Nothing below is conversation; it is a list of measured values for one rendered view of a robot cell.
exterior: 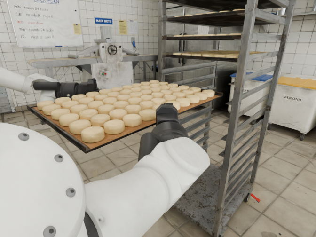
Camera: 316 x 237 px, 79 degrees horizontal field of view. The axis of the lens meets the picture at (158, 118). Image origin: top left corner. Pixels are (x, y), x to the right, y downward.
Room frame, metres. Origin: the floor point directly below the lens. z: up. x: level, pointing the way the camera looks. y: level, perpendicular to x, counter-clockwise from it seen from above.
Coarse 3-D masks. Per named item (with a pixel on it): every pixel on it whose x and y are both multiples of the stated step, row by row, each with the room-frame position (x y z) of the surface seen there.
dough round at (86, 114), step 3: (81, 111) 0.51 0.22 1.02; (84, 111) 0.51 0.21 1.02; (87, 111) 0.51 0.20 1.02; (90, 111) 0.51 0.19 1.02; (93, 111) 0.51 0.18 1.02; (96, 111) 0.52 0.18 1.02; (81, 114) 0.50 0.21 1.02; (84, 114) 0.49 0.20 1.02; (87, 114) 0.49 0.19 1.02; (90, 114) 0.50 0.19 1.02; (93, 114) 0.50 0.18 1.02; (81, 117) 0.50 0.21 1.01; (84, 117) 0.49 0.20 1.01; (87, 117) 0.49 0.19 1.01; (90, 117) 0.49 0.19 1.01
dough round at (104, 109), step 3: (102, 105) 0.57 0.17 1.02; (105, 105) 0.57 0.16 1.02; (108, 105) 0.57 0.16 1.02; (111, 105) 0.57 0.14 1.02; (99, 108) 0.55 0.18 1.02; (102, 108) 0.54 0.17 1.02; (105, 108) 0.54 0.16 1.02; (108, 108) 0.54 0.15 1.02; (111, 108) 0.55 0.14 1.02; (114, 108) 0.56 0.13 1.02; (99, 111) 0.54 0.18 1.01; (102, 111) 0.54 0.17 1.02; (105, 111) 0.54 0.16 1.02; (108, 111) 0.54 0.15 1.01; (108, 114) 0.54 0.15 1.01
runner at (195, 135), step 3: (207, 126) 1.54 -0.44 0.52; (201, 129) 1.46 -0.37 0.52; (204, 129) 1.50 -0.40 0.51; (207, 129) 1.51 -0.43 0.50; (198, 132) 1.43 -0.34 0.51; (201, 132) 1.46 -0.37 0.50; (204, 132) 1.46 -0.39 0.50; (192, 135) 1.37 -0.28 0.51; (195, 135) 1.40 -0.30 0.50; (198, 135) 1.40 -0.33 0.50; (192, 138) 1.35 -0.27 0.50; (195, 138) 1.35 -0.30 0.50
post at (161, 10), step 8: (160, 0) 1.11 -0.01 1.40; (160, 8) 1.11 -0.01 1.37; (160, 16) 1.11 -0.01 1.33; (160, 24) 1.11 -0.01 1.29; (160, 32) 1.11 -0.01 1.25; (160, 40) 1.11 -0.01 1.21; (160, 48) 1.11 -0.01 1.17; (160, 56) 1.11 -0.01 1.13; (160, 64) 1.11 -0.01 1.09; (160, 72) 1.11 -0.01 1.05; (160, 80) 1.11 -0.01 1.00
